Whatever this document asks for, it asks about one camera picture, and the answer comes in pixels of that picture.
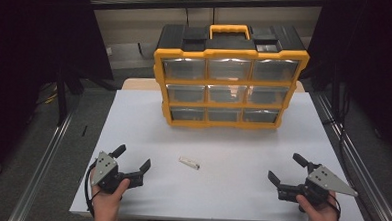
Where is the yellow black drawer organizer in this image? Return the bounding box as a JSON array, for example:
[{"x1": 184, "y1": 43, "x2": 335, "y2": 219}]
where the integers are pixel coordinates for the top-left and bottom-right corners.
[{"x1": 149, "y1": 20, "x2": 312, "y2": 133}]

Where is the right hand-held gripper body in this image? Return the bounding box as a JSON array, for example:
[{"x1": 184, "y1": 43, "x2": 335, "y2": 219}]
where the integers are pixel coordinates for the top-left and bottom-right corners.
[{"x1": 276, "y1": 161, "x2": 361, "y2": 209}]

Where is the black curtain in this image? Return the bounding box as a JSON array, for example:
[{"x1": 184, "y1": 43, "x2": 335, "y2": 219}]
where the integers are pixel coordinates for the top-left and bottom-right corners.
[
  {"x1": 296, "y1": 0, "x2": 392, "y2": 163},
  {"x1": 0, "y1": 0, "x2": 118, "y2": 191}
]

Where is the clear plastic drawer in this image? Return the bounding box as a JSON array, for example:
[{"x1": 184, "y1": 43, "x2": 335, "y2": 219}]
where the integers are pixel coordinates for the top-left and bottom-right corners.
[{"x1": 161, "y1": 57, "x2": 207, "y2": 81}]

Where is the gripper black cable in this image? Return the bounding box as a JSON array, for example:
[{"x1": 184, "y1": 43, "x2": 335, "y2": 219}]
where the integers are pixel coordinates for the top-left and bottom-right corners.
[
  {"x1": 82, "y1": 161, "x2": 99, "y2": 218},
  {"x1": 325, "y1": 192, "x2": 344, "y2": 221}
]

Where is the grid of clear drawers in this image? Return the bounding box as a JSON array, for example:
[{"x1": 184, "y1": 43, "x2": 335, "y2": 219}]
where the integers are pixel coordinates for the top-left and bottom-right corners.
[{"x1": 160, "y1": 54, "x2": 300, "y2": 127}]

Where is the black metal stand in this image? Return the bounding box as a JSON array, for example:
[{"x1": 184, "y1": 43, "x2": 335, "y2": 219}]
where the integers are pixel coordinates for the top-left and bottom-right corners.
[{"x1": 53, "y1": 65, "x2": 87, "y2": 128}]

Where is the white nail clipper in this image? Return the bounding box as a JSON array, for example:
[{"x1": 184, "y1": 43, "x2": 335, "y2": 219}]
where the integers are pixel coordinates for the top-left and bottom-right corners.
[{"x1": 177, "y1": 156, "x2": 202, "y2": 171}]

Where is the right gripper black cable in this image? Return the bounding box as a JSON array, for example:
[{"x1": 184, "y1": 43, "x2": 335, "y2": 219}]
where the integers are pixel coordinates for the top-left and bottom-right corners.
[{"x1": 325, "y1": 192, "x2": 344, "y2": 221}]

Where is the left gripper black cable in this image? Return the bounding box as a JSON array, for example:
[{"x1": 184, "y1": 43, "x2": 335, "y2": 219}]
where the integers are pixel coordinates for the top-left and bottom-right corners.
[{"x1": 82, "y1": 161, "x2": 99, "y2": 218}]

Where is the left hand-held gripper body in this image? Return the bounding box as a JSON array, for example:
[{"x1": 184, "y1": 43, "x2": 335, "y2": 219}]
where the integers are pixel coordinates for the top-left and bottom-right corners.
[{"x1": 93, "y1": 150, "x2": 146, "y2": 194}]

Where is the aluminium floor rail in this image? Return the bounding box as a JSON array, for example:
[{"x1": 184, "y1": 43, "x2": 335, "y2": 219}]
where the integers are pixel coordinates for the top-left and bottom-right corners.
[
  {"x1": 305, "y1": 91, "x2": 392, "y2": 221},
  {"x1": 8, "y1": 109, "x2": 76, "y2": 221}
]

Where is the person's left hand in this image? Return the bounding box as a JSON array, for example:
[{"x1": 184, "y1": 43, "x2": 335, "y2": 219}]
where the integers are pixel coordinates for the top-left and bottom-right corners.
[{"x1": 88, "y1": 168, "x2": 131, "y2": 221}]

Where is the person's right hand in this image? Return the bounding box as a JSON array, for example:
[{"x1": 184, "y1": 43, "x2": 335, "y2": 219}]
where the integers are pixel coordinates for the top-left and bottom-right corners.
[{"x1": 294, "y1": 189, "x2": 342, "y2": 221}]

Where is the yellow floor cable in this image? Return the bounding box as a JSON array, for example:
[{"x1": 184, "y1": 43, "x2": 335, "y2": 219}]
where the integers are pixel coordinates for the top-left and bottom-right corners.
[{"x1": 43, "y1": 83, "x2": 59, "y2": 106}]

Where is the black horizontal bar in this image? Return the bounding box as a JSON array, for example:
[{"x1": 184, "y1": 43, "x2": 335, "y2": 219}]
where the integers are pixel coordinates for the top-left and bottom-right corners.
[{"x1": 88, "y1": 0, "x2": 325, "y2": 21}]

